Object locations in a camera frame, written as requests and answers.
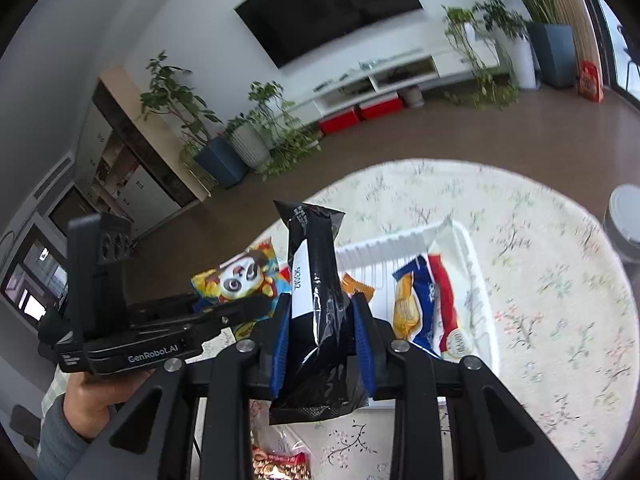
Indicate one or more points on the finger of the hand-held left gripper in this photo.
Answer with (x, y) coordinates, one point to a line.
(240, 315)

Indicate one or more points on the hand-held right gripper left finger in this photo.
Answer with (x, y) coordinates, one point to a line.
(279, 350)

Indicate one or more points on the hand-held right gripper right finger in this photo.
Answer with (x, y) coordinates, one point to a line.
(364, 350)

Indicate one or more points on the panda print snack packet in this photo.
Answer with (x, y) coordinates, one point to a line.
(235, 275)

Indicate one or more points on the clear orange print snack packet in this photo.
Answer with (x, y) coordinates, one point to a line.
(357, 287)

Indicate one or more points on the blue yellow snack packet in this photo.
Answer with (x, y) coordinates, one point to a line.
(415, 300)

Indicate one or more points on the black snack packet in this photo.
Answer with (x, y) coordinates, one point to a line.
(315, 260)

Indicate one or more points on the red white snack packet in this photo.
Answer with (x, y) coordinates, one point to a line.
(447, 305)

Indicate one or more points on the red gold snack packet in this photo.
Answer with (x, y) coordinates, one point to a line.
(280, 460)

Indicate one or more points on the white plastic tray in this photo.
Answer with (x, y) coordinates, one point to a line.
(480, 290)

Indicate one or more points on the person's left forearm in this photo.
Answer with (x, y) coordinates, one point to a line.
(60, 445)

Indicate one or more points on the person's left hand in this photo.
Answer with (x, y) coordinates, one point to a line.
(95, 400)

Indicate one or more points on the blue square plant pot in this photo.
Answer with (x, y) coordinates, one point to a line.
(552, 55)
(222, 162)

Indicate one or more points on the dark wooden shelf unit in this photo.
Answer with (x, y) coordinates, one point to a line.
(165, 170)

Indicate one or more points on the ribbed grey plant pot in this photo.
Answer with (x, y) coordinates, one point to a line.
(250, 146)

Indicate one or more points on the trailing pothos plant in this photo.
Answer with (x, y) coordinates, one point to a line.
(287, 145)

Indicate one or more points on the small leafy plant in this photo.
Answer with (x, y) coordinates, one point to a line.
(240, 122)

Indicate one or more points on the round floral tablecloth table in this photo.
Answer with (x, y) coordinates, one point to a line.
(540, 260)

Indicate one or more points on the red storage box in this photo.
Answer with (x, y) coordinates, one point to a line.
(381, 109)
(341, 122)

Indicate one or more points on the tall leafy tree plant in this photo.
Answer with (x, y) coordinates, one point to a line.
(170, 95)

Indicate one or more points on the small grey plant pot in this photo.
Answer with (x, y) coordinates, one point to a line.
(413, 97)

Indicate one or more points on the white grey trash bin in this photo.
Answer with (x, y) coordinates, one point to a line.
(622, 225)

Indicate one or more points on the hanging vine plant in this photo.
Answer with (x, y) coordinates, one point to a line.
(480, 85)

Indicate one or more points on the white television console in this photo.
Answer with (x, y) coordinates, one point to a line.
(450, 62)

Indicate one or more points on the tall white plant pot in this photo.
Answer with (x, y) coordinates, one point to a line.
(517, 62)

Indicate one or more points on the red gift bag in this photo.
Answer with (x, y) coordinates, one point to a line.
(591, 82)

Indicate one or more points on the bushy green plant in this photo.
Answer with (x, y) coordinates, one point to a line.
(500, 17)

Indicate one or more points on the black framed glass door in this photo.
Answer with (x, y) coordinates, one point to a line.
(607, 35)

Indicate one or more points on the black wall television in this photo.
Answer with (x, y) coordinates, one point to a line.
(330, 10)

